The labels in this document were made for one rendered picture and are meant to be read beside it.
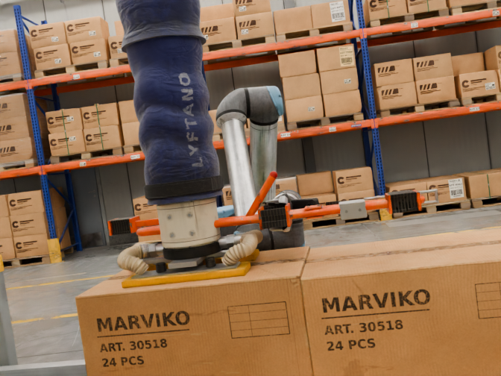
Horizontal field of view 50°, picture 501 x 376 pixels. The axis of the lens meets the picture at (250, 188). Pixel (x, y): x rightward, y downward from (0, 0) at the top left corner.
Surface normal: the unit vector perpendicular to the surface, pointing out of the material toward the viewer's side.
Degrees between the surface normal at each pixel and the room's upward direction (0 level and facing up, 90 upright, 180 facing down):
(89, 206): 90
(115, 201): 90
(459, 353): 90
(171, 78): 77
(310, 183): 90
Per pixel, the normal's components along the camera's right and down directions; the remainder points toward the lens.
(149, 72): -0.36, -0.15
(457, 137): -0.06, 0.06
